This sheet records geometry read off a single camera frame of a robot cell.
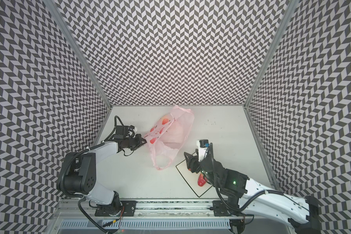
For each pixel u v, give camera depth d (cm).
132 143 80
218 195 53
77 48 87
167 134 84
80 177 44
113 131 74
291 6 67
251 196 46
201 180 78
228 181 49
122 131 75
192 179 83
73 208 73
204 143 58
